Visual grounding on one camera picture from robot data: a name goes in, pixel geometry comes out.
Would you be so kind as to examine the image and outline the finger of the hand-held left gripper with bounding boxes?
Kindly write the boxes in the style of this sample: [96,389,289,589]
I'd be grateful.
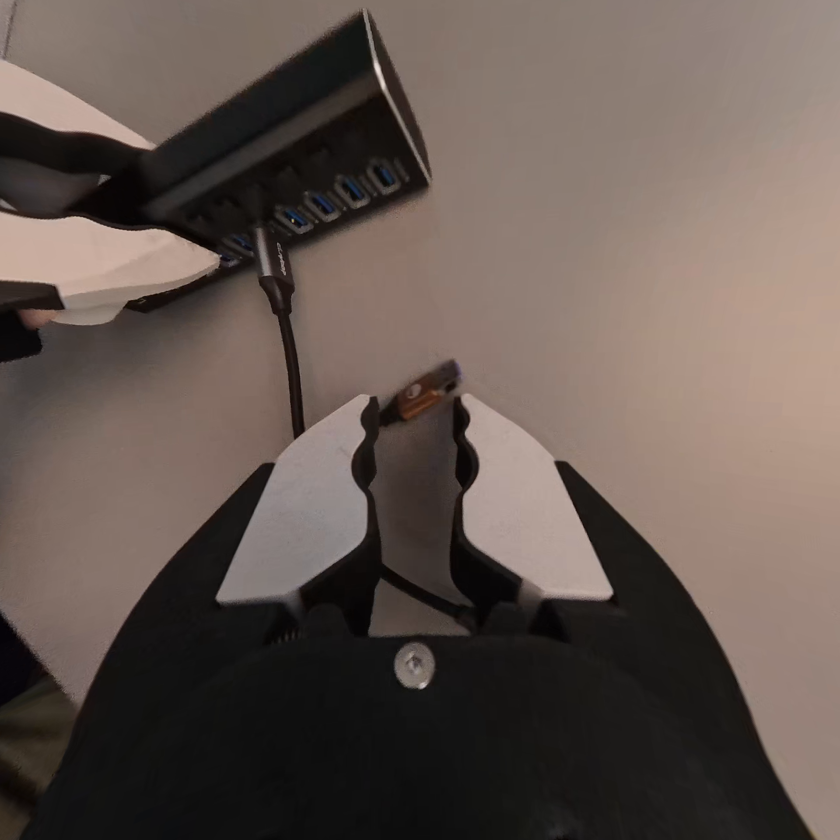
[0,60,158,217]
[0,210,221,327]

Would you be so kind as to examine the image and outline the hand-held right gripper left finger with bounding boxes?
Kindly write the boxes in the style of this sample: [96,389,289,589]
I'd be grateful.
[215,394,383,631]

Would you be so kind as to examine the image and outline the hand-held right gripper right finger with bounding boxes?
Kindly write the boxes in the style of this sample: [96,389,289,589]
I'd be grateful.
[451,392,616,624]

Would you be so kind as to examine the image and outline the black usb cable orange plug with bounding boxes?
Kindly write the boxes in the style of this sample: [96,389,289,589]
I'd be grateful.
[379,358,468,429]

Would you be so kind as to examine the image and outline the black usb cable grey plug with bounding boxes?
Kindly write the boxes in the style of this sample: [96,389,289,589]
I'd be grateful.
[244,185,479,634]

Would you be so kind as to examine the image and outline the black usb hub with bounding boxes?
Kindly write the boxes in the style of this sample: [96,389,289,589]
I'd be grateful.
[66,8,433,315]

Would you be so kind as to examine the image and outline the olive trousers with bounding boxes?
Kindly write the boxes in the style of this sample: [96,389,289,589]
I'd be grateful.
[0,676,83,837]

